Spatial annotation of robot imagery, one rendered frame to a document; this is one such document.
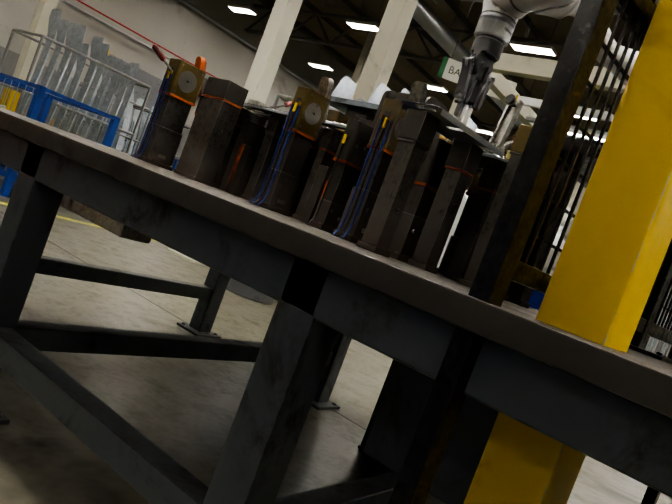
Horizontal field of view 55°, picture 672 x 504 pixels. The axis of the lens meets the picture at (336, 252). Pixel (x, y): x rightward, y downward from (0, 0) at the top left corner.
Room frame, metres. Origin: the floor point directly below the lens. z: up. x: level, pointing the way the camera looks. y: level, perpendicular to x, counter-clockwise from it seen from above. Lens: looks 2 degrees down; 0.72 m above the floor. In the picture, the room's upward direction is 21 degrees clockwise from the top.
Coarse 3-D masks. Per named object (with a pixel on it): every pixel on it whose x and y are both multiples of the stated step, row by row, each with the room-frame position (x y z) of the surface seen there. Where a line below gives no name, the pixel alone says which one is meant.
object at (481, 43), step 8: (480, 40) 1.59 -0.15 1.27; (488, 40) 1.58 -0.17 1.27; (496, 40) 1.58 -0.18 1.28; (472, 48) 1.61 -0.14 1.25; (480, 48) 1.58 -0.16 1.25; (488, 48) 1.58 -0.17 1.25; (496, 48) 1.58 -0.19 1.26; (472, 56) 1.59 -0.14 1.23; (480, 56) 1.59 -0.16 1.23; (488, 56) 1.60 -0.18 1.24; (496, 56) 1.59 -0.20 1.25; (480, 64) 1.59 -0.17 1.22; (488, 64) 1.62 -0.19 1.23; (472, 72) 1.60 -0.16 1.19
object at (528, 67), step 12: (504, 60) 8.19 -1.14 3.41; (516, 60) 8.10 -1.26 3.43; (528, 60) 8.01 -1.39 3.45; (540, 60) 7.93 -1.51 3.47; (552, 60) 7.84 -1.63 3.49; (492, 72) 8.75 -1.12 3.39; (504, 72) 8.23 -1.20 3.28; (516, 72) 8.07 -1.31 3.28; (528, 72) 7.98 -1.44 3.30; (540, 72) 7.89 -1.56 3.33; (552, 72) 7.81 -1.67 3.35; (492, 84) 8.90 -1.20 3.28; (504, 84) 9.13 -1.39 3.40; (600, 84) 7.47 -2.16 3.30; (504, 96) 9.25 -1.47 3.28; (528, 108) 9.98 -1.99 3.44; (528, 120) 10.02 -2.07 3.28
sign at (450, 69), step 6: (522, 48) 12.51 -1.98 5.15; (444, 60) 12.51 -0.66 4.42; (450, 60) 12.51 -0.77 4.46; (444, 66) 12.51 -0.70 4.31; (450, 66) 12.51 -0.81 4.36; (456, 66) 12.51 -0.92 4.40; (438, 72) 12.51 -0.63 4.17; (444, 72) 12.51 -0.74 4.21; (450, 72) 12.51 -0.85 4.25; (456, 72) 12.51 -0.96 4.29; (444, 78) 12.51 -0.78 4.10; (450, 78) 12.51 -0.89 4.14; (456, 78) 12.51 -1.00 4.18; (516, 84) 12.50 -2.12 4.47; (492, 96) 12.50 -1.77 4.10
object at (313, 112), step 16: (304, 96) 1.75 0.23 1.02; (320, 96) 1.78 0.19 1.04; (288, 112) 1.78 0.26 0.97; (304, 112) 1.75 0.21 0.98; (320, 112) 1.79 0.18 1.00; (288, 128) 1.76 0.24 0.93; (304, 128) 1.77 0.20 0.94; (288, 144) 1.76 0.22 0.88; (304, 144) 1.79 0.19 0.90; (272, 160) 1.77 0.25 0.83; (288, 160) 1.76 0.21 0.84; (304, 160) 1.80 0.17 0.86; (272, 176) 1.77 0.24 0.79; (288, 176) 1.77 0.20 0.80; (272, 192) 1.75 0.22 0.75; (288, 192) 1.79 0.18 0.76; (272, 208) 1.76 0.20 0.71; (288, 208) 1.80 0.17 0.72
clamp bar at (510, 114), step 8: (512, 96) 1.74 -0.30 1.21; (512, 104) 1.76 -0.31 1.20; (520, 104) 1.76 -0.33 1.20; (504, 112) 1.77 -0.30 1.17; (512, 112) 1.77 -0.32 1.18; (504, 120) 1.77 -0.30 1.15; (512, 120) 1.75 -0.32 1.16; (496, 128) 1.77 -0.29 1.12; (504, 128) 1.76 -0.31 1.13; (496, 136) 1.77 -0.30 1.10; (504, 136) 1.75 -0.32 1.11; (488, 152) 1.76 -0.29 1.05
